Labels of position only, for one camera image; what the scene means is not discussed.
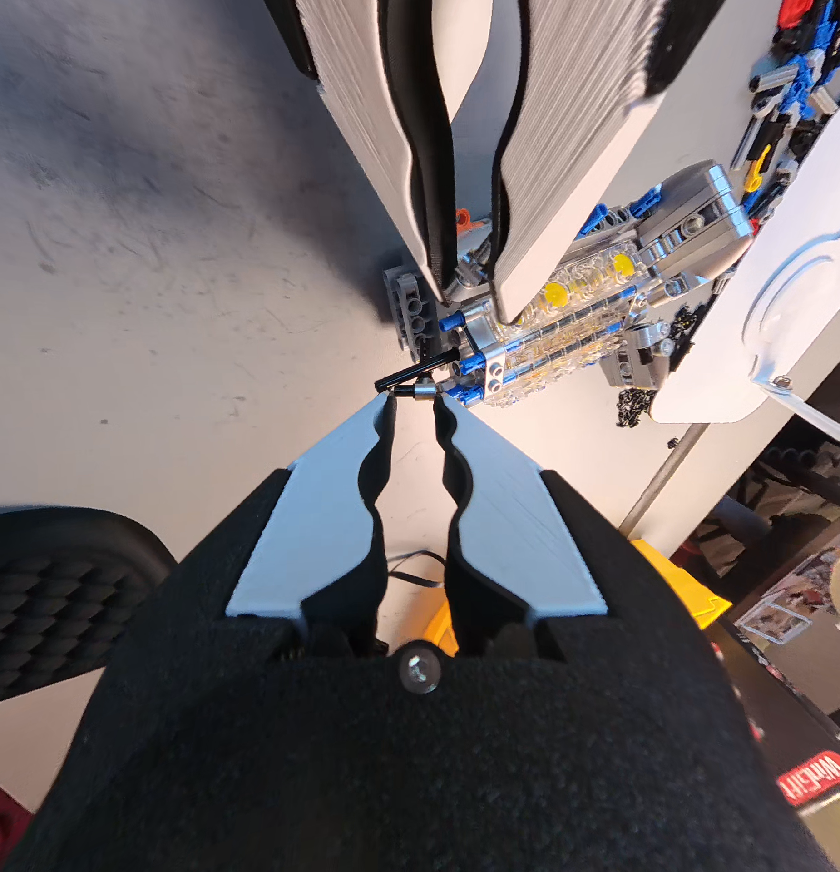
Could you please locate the dark printed cardboard box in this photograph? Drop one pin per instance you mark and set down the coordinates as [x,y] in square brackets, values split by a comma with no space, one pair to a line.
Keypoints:
[774,722]

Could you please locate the yellow plastic bin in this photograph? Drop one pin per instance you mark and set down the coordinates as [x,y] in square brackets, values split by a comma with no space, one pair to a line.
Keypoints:
[679,586]

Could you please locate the pile of small black parts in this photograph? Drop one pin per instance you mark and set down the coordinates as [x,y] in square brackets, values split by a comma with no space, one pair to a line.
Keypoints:
[652,395]

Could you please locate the scattered small coloured parts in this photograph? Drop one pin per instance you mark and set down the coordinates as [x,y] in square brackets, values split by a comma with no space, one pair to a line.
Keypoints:
[795,96]

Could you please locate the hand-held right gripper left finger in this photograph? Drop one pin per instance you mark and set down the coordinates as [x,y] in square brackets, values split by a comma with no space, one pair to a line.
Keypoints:
[311,538]

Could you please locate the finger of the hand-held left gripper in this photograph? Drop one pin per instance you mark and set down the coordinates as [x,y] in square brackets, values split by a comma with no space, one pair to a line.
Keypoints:
[366,96]
[584,109]

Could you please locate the toy engine model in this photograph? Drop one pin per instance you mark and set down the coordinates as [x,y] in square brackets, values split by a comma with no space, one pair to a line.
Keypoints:
[584,314]

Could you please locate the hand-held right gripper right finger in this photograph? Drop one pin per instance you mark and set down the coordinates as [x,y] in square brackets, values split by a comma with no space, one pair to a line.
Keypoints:
[529,538]

